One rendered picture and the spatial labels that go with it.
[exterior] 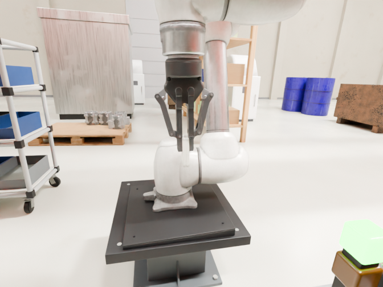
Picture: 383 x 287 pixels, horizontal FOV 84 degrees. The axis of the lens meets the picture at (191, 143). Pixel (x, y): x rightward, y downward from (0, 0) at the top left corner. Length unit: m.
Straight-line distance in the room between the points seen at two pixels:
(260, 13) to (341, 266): 0.43
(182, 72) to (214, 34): 0.54
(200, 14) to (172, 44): 0.07
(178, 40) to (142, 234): 0.62
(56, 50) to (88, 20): 0.75
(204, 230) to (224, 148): 0.31
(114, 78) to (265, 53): 6.92
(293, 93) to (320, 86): 0.74
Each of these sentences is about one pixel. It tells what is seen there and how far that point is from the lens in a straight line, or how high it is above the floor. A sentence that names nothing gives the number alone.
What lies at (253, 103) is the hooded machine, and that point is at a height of 0.36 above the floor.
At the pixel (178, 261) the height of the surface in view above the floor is 0.10.
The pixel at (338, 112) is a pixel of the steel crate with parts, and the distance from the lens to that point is 5.39.
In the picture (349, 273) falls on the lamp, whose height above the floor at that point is 0.60.
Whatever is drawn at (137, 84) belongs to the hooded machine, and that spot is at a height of 0.58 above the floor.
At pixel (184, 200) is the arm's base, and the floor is 0.36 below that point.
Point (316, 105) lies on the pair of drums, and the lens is 6.12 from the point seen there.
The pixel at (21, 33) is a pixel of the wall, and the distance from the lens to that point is 9.47.
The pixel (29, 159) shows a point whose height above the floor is 0.23.
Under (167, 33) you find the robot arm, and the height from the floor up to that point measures 0.92.
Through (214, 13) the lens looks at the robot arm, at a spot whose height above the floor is 0.95.
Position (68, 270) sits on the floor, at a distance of 1.24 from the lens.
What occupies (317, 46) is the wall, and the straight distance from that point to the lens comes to 11.27.
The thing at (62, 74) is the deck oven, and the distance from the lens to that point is 4.57.
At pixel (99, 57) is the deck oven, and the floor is 1.12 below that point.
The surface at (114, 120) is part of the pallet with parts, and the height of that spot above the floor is 0.26.
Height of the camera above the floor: 0.84
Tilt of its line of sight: 17 degrees down
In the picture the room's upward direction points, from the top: 2 degrees clockwise
